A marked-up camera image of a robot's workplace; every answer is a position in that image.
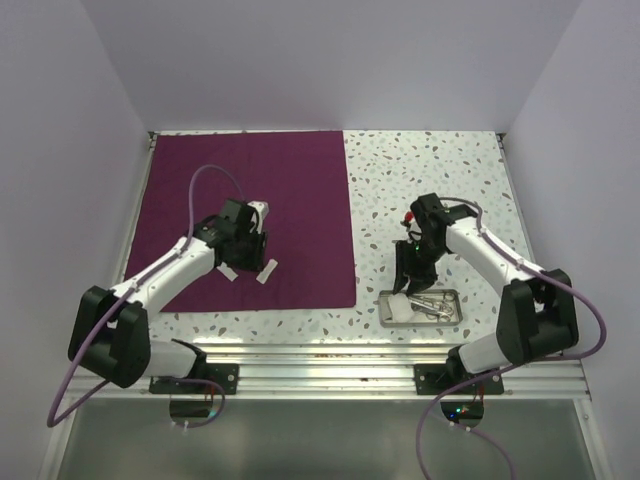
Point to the aluminium rail frame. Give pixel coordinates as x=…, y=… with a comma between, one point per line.
x=372, y=371

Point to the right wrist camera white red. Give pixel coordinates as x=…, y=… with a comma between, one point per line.
x=410, y=225

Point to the steel forceps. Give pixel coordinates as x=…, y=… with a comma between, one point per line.
x=440, y=299

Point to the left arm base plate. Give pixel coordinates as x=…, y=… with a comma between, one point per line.
x=204, y=379

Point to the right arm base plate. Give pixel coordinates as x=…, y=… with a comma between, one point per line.
x=433, y=379

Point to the metal tray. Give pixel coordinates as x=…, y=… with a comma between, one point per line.
x=385, y=313

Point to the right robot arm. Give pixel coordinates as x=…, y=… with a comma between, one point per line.
x=536, y=315

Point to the white strip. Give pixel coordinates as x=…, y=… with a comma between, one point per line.
x=227, y=272
x=266, y=272

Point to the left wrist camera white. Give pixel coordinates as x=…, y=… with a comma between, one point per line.
x=261, y=207

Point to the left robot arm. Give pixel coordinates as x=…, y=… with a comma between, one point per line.
x=111, y=335

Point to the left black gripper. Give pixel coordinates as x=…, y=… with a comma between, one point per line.
x=255, y=261

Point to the white gauze pad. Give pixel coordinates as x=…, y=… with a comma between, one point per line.
x=403, y=315
x=399, y=300
x=396, y=308

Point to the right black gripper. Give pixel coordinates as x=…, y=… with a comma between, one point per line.
x=421, y=279

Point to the purple cloth mat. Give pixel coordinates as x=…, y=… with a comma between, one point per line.
x=303, y=178

